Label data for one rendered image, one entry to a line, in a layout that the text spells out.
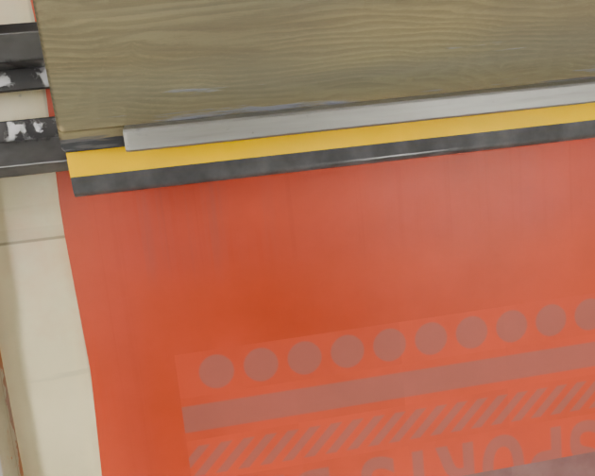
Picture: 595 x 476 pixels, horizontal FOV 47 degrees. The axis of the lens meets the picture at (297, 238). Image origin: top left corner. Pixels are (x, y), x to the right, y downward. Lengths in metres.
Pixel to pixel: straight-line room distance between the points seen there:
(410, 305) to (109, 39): 0.26
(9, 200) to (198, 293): 0.13
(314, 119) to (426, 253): 0.17
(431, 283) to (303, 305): 0.09
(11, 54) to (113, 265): 0.14
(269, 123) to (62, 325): 0.20
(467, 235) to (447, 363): 0.09
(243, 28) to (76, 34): 0.07
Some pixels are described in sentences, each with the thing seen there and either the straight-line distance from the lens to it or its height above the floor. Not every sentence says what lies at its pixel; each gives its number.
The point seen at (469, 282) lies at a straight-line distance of 0.47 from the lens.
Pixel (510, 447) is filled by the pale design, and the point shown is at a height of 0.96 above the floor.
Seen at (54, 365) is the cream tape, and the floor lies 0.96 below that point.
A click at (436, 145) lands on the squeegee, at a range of 0.36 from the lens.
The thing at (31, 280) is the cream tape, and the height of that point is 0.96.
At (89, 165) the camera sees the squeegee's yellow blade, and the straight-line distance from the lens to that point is 0.34.
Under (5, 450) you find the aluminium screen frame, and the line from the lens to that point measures 0.46.
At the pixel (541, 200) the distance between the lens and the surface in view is 0.49.
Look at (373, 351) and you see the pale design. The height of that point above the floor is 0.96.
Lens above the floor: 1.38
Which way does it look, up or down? 77 degrees down
